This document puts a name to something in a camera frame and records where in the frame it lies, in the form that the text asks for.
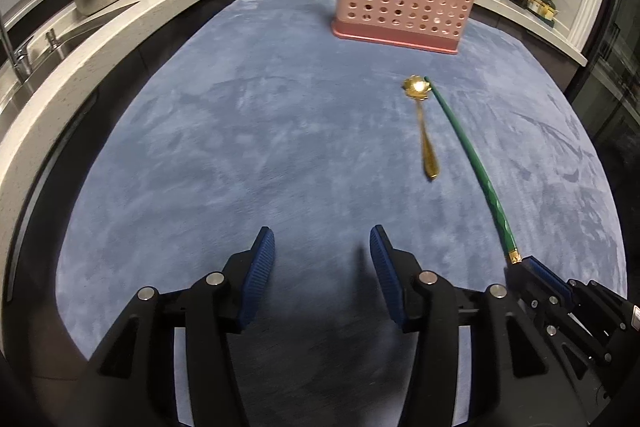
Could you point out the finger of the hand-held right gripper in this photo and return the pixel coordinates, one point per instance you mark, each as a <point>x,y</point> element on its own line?
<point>547,274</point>
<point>527,292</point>

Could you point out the gold flower-shaped spoon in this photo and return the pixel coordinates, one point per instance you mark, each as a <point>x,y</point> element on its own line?
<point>417,88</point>

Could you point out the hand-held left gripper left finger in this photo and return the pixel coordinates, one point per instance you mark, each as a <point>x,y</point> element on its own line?
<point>257,272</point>

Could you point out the steel sink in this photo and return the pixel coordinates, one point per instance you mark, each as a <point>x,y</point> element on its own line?
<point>65,47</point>

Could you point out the dark glass door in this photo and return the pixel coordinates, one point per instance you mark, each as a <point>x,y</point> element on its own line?
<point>615,57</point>

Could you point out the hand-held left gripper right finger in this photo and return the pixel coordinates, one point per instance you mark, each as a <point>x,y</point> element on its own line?
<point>385,272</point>

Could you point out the blue plush mat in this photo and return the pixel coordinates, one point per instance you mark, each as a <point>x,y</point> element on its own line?
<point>250,132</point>

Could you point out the green chopstick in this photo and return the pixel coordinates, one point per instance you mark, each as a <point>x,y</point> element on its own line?
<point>480,177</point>

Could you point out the chrome faucet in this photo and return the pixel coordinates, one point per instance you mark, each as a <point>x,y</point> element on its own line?
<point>17,54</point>

